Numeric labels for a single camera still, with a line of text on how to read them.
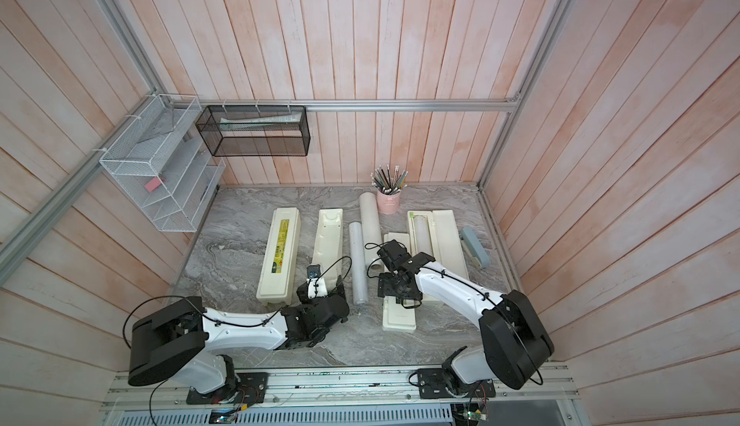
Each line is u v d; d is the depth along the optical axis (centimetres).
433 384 73
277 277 86
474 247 96
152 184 82
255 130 104
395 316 75
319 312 63
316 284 71
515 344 43
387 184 107
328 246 101
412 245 93
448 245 93
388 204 106
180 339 48
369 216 105
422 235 96
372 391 73
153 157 78
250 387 73
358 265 94
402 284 62
